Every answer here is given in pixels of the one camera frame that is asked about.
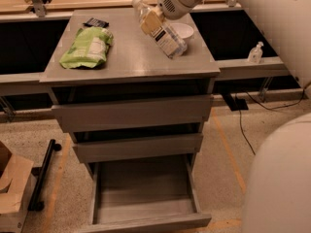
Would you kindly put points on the grey metal rail shelf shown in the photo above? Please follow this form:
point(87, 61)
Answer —
point(242, 69)

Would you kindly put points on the grey top drawer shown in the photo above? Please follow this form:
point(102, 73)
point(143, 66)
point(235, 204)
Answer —
point(132, 113)

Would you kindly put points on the clear plastic bottle with label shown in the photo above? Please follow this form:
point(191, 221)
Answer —
point(165, 37)

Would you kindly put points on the grey open bottom drawer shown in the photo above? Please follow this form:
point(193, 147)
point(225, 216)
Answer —
point(147, 195)

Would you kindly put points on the grey middle drawer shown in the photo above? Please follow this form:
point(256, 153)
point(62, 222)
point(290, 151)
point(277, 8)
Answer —
point(138, 147)

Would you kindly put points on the brown cardboard box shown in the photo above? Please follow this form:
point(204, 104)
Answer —
point(16, 187)

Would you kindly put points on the clear pump dispenser bottle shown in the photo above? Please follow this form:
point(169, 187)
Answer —
point(256, 53)

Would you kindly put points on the white bowl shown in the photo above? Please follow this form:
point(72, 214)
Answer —
point(183, 30)

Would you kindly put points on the grey drawer cabinet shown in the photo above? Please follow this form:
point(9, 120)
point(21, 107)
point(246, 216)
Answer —
point(135, 69)

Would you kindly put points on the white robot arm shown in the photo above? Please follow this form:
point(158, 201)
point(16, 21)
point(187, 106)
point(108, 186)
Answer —
point(278, 196)

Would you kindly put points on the green snack bag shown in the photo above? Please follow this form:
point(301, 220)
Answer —
point(89, 48)

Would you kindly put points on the black metal bar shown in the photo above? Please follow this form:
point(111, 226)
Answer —
point(40, 173)

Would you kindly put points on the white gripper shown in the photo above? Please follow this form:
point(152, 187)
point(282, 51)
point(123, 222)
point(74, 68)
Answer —
point(171, 4)

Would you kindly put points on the small black packet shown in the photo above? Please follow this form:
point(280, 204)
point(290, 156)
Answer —
point(94, 22)

